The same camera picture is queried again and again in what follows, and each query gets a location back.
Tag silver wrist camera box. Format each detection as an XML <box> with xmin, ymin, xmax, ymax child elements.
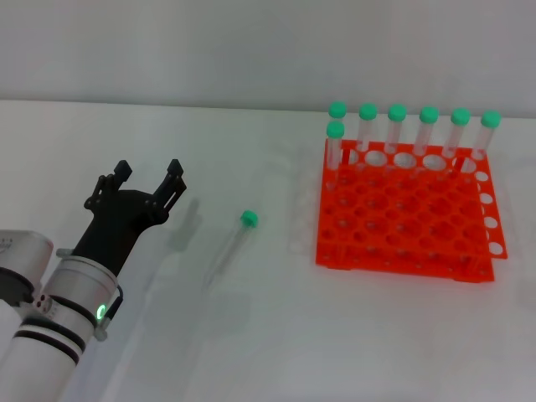
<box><xmin>0</xmin><ymin>229</ymin><xmax>54</xmax><ymax>309</ymax></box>

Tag clear test tube green cap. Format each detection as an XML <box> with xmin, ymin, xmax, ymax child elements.
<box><xmin>384</xmin><ymin>103</ymin><xmax>408</xmax><ymax>155</ymax></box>
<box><xmin>412</xmin><ymin>106</ymin><xmax>440</xmax><ymax>158</ymax></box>
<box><xmin>327</xmin><ymin>101</ymin><xmax>348</xmax><ymax>126</ymax></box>
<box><xmin>442</xmin><ymin>107</ymin><xmax>472</xmax><ymax>160</ymax></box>
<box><xmin>326</xmin><ymin>121</ymin><xmax>346</xmax><ymax>189</ymax></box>
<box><xmin>202</xmin><ymin>209</ymin><xmax>260</xmax><ymax>295</ymax></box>
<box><xmin>471</xmin><ymin>110</ymin><xmax>503</xmax><ymax>162</ymax></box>
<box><xmin>355</xmin><ymin>102</ymin><xmax>379</xmax><ymax>154</ymax></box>

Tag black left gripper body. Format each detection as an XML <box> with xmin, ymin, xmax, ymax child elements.
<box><xmin>73</xmin><ymin>190</ymin><xmax>169</xmax><ymax>278</ymax></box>

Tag orange test tube rack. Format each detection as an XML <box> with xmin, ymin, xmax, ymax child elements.
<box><xmin>313</xmin><ymin>137</ymin><xmax>509</xmax><ymax>284</ymax></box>

